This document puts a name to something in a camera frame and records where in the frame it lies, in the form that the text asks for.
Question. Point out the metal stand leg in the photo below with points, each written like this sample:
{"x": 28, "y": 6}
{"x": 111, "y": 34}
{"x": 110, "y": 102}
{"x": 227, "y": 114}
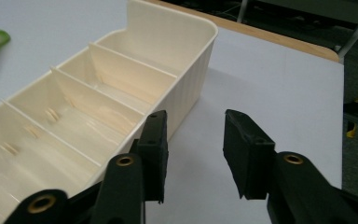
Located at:
{"x": 242, "y": 10}
{"x": 355, "y": 31}

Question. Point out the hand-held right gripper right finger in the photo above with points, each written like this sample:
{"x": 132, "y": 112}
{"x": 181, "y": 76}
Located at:
{"x": 254, "y": 161}

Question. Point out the cream divided storage box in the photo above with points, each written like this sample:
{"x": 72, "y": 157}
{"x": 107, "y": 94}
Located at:
{"x": 84, "y": 109}

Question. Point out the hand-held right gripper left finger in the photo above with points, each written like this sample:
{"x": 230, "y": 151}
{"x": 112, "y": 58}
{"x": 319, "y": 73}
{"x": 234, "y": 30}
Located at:
{"x": 151, "y": 155}

